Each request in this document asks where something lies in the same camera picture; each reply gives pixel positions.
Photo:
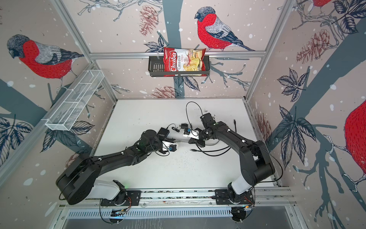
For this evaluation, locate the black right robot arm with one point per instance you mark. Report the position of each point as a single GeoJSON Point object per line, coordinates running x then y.
{"type": "Point", "coordinates": [255, 162]}

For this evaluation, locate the black wall basket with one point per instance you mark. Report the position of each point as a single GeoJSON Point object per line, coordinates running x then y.
{"type": "Point", "coordinates": [156, 68]}

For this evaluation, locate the aluminium mounting rail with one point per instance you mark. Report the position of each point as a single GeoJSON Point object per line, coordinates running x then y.
{"type": "Point", "coordinates": [185, 198]}

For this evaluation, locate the black network switch box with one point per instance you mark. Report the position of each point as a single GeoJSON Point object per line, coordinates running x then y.
{"type": "Point", "coordinates": [163, 134]}

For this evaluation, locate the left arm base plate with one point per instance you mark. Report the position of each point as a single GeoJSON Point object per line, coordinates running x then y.
{"type": "Point", "coordinates": [124, 198]}

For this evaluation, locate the white wire mesh shelf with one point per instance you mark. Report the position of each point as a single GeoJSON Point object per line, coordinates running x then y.
{"type": "Point", "coordinates": [76, 99]}

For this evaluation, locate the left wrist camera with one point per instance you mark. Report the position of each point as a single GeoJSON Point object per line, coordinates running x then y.
{"type": "Point", "coordinates": [169, 147]}

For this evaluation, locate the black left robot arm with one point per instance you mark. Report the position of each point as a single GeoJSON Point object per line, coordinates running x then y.
{"type": "Point", "coordinates": [80, 180]}

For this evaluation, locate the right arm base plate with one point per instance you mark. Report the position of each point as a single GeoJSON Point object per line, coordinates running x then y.
{"type": "Point", "coordinates": [228, 197]}

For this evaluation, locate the black power adapter with cord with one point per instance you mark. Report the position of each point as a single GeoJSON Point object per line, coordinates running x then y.
{"type": "Point", "coordinates": [183, 127]}

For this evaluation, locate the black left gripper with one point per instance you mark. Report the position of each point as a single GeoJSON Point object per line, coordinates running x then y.
{"type": "Point", "coordinates": [167, 139]}

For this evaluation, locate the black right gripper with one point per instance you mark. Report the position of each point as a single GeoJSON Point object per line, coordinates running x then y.
{"type": "Point", "coordinates": [193, 140]}

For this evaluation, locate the red cassava chips bag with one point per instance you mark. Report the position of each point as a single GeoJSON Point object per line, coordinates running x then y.
{"type": "Point", "coordinates": [184, 60]}

